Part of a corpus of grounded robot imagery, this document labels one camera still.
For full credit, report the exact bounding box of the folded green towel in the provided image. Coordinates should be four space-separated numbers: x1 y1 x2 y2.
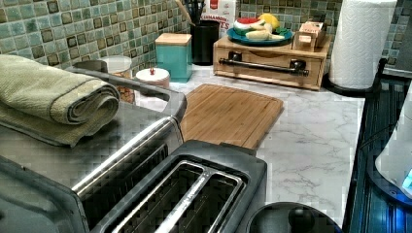
0 54 120 147

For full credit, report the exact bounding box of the black utensil holder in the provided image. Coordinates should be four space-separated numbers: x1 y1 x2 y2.
190 20 220 65

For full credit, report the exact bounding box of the white lidded small jar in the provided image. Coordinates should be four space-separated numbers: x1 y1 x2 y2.
135 68 170 88

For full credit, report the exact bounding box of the white paper towel roll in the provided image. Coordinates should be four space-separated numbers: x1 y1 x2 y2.
329 0 397 89

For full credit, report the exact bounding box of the teal canister with wooden lid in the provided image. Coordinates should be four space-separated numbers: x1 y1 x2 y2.
154 33 192 83

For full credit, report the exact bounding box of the clear cereal jar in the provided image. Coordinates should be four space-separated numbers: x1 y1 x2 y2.
101 55 135 104

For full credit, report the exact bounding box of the teal plate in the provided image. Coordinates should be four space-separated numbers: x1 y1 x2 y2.
226 28 293 47

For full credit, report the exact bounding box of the bamboo cutting board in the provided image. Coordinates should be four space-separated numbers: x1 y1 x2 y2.
181 83 283 150

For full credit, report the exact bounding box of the plush yellow lemon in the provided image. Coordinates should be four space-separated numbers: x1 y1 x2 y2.
258 13 280 29

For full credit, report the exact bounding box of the cinnamon cereal box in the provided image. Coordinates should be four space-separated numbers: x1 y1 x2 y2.
201 0 239 37

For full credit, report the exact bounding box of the small wooden caddy box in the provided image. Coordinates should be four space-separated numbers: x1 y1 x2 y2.
292 21 326 51

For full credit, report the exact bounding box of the plush banana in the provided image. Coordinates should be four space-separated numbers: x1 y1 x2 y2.
245 23 284 41

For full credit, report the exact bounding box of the black round lid with knob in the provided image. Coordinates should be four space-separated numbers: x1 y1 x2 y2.
246 202 344 233

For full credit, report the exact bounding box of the stainless toaster oven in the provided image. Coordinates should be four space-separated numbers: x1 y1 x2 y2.
1 73 187 233

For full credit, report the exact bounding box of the wooden bread box with handle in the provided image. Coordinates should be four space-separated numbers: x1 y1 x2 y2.
213 36 330 90

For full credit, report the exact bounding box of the black two-slot toaster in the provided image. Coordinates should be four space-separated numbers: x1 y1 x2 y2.
91 141 267 233

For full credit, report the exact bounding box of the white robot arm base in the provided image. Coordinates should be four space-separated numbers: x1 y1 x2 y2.
369 87 412 207

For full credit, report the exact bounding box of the plush watermelon slice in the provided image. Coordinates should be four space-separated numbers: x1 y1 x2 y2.
233 17 265 36

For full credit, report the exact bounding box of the black paper towel holder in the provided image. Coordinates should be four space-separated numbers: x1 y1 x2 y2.
322 58 388 98

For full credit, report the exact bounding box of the wooden spoon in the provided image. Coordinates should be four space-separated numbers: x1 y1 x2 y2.
175 0 195 27

